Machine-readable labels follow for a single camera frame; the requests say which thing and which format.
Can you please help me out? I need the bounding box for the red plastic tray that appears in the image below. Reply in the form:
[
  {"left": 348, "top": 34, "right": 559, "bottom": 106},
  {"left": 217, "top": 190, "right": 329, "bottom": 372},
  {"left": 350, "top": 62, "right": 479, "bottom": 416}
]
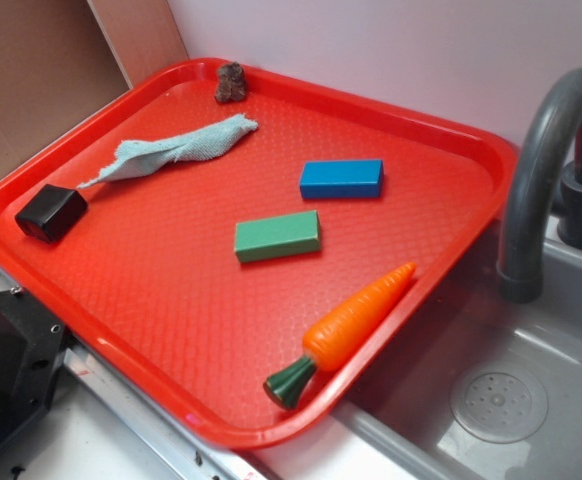
[{"left": 0, "top": 59, "right": 517, "bottom": 450}]

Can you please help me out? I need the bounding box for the green rectangular block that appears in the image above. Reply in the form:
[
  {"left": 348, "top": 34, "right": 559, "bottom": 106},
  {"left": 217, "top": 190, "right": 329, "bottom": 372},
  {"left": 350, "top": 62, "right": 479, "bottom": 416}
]
[{"left": 234, "top": 210, "right": 322, "bottom": 263}]

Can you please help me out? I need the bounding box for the brown cardboard panel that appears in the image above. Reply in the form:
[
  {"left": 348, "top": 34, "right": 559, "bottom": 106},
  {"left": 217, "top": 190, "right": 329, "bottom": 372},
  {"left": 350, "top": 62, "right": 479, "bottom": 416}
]
[{"left": 0, "top": 1, "right": 188, "bottom": 179}]

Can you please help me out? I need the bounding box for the light blue cloth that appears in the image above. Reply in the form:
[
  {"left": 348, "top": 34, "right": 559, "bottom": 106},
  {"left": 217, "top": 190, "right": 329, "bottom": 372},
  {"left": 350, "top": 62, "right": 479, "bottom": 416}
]
[{"left": 77, "top": 114, "right": 259, "bottom": 189}]

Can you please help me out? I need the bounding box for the blue rectangular block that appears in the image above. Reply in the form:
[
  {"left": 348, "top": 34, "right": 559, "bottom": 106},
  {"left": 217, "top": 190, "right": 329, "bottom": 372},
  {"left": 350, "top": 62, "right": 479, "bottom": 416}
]
[{"left": 299, "top": 159, "right": 384, "bottom": 199}]

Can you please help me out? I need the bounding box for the orange toy carrot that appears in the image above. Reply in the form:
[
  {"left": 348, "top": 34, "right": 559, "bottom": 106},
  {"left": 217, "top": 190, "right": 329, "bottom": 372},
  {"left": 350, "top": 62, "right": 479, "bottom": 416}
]
[{"left": 263, "top": 262, "right": 417, "bottom": 410}]

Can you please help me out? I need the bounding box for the grey toy sink basin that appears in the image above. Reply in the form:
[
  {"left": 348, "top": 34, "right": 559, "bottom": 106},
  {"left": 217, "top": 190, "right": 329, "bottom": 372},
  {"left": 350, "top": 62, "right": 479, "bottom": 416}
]
[{"left": 335, "top": 226, "right": 582, "bottom": 479}]

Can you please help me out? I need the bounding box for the grey toy faucet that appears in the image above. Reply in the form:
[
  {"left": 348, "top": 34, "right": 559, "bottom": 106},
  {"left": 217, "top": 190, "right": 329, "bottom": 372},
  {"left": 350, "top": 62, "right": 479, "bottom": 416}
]
[{"left": 496, "top": 68, "right": 582, "bottom": 303}]

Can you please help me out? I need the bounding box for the brown rock-like toy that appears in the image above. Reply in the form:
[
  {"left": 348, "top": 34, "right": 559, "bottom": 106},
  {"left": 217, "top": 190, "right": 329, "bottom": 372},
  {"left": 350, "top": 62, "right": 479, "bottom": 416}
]
[{"left": 214, "top": 62, "right": 248, "bottom": 104}]

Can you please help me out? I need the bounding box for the black cube block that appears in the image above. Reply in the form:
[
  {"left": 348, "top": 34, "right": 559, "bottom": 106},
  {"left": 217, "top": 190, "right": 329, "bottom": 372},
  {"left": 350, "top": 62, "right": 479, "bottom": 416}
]
[{"left": 15, "top": 184, "right": 88, "bottom": 244}]

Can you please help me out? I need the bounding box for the aluminium rail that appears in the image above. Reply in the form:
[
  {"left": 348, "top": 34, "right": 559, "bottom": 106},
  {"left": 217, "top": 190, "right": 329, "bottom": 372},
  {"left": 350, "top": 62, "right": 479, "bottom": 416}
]
[{"left": 0, "top": 243, "right": 252, "bottom": 480}]

